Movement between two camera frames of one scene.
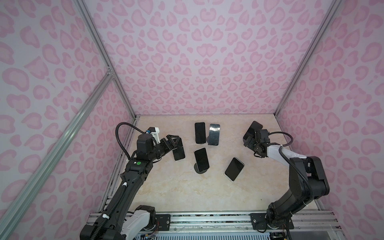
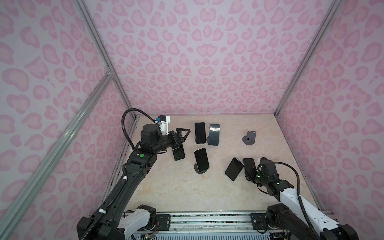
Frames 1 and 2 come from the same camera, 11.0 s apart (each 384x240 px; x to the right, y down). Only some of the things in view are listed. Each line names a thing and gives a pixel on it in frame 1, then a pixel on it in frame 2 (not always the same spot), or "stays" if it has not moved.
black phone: x=255 y=126 -> x=248 y=163
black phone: x=178 y=153 stays
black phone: x=202 y=159 stays
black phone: x=234 y=168 stays
